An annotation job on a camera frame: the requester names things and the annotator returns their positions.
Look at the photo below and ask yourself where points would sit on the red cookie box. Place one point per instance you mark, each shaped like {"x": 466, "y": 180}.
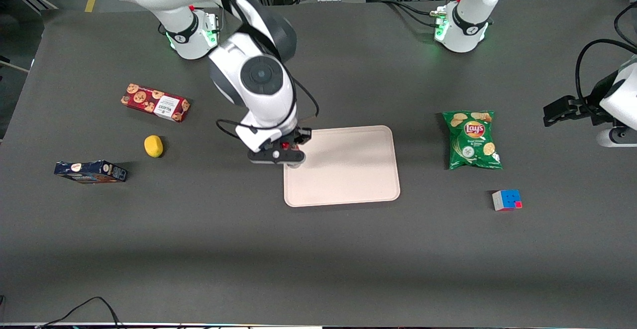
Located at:
{"x": 156, "y": 102}

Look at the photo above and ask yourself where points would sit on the green Lay's chips bag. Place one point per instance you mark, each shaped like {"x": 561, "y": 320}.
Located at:
{"x": 473, "y": 141}

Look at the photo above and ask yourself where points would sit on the pale pink plastic tray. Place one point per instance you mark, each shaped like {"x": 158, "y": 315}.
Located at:
{"x": 348, "y": 174}

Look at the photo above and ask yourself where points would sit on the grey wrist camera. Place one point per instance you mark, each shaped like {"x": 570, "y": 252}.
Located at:
{"x": 617, "y": 137}
{"x": 276, "y": 157}

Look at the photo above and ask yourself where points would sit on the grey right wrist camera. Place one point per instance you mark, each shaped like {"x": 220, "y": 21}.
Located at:
{"x": 276, "y": 157}

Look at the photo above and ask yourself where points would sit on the dark blue snack box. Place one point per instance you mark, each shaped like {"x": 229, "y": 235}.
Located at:
{"x": 90, "y": 171}

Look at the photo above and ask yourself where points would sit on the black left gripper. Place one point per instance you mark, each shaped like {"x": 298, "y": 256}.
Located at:
{"x": 583, "y": 108}

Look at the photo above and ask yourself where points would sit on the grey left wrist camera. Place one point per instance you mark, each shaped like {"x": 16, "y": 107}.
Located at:
{"x": 617, "y": 137}

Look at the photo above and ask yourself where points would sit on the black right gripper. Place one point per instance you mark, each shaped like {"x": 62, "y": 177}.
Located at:
{"x": 301, "y": 135}

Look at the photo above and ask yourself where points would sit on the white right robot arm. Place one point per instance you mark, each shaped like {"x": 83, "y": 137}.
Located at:
{"x": 259, "y": 75}

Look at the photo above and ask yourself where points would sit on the colourful Rubik's cube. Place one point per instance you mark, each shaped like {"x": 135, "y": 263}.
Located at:
{"x": 506, "y": 200}

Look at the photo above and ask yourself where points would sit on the yellow lemon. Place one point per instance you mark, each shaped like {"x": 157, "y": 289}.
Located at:
{"x": 154, "y": 146}

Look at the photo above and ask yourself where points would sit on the red coke bottle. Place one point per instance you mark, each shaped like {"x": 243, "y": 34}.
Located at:
{"x": 285, "y": 145}

